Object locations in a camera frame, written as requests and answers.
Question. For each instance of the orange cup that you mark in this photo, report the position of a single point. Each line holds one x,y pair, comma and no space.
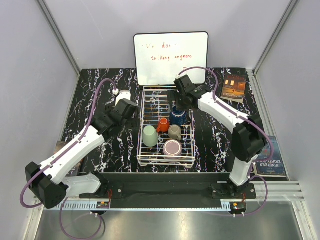
163,125

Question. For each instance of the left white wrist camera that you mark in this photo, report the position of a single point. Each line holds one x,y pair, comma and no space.
122,97

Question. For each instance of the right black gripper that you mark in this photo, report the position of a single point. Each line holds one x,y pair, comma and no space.
173,96

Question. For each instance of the dark book with lit windows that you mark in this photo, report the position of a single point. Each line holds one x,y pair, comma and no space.
234,88

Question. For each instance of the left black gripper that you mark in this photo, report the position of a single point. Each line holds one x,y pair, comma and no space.
108,112

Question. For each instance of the blue Nineteen Eighty-Four book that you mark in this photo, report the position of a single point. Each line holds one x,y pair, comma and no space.
273,167

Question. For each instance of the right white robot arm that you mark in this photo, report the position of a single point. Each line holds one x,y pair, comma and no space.
247,139

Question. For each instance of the left small circuit board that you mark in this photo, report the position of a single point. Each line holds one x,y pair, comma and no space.
103,205

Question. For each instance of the pale green cup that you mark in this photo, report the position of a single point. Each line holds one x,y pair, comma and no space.
150,136

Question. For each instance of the right small circuit board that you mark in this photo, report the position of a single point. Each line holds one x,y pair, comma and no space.
238,205

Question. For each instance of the white wire dish rack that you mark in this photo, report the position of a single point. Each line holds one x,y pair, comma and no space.
167,135

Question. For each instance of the white whiteboard with red writing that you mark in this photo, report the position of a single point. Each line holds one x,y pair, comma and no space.
160,57

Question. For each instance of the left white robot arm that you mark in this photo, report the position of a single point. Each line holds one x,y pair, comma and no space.
49,181

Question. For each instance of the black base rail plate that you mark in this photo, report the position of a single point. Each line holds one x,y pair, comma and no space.
173,191

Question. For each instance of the small circuit board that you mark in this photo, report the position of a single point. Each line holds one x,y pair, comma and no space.
103,205
238,205

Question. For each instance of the beige mug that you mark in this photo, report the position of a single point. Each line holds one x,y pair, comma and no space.
174,132

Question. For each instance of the mauve purple mug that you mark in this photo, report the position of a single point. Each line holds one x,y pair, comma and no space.
172,149

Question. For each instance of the dark blue mug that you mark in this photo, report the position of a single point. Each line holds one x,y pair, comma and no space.
177,117

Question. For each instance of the A Tale of Two Cities book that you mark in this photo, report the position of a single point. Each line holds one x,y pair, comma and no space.
75,170

